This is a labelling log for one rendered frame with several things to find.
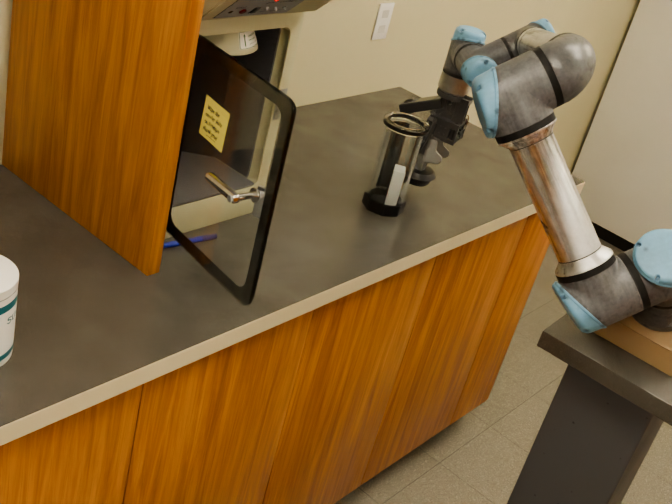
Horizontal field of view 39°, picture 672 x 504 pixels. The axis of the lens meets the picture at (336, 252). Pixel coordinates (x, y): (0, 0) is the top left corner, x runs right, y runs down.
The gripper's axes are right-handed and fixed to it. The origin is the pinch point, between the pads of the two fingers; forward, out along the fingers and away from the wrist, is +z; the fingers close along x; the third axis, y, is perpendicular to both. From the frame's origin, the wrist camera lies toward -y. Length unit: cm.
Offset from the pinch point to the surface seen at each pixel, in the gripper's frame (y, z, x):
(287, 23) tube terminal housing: -23, -35, -44
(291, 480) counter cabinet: 5, 70, -46
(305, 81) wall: -48, 3, 29
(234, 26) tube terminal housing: -27, -36, -59
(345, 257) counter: 1.7, 8.5, -43.4
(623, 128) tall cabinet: 26, 45, 236
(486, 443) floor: 37, 102, 45
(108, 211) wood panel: -36, 1, -77
